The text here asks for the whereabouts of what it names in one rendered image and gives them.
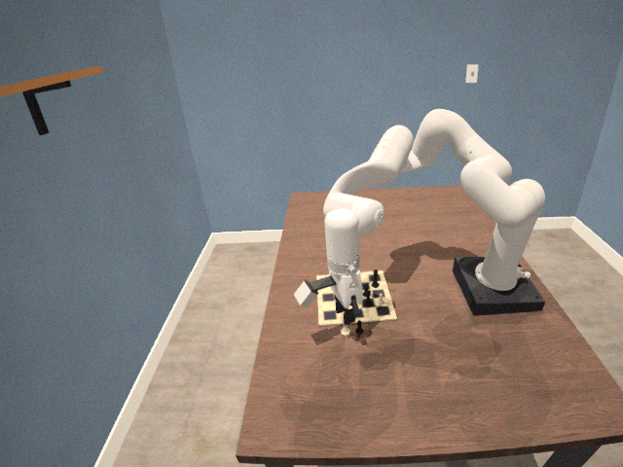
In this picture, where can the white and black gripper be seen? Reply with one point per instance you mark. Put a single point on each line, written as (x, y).
(348, 288)

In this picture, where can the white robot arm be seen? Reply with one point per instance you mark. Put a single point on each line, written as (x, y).
(482, 180)

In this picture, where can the cream chessboard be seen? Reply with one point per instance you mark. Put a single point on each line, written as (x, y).
(327, 314)

